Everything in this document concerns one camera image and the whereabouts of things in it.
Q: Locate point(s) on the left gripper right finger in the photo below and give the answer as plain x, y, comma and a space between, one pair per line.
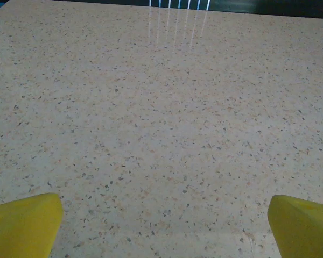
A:
304, 231

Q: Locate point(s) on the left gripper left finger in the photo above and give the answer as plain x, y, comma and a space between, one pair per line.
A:
21, 228

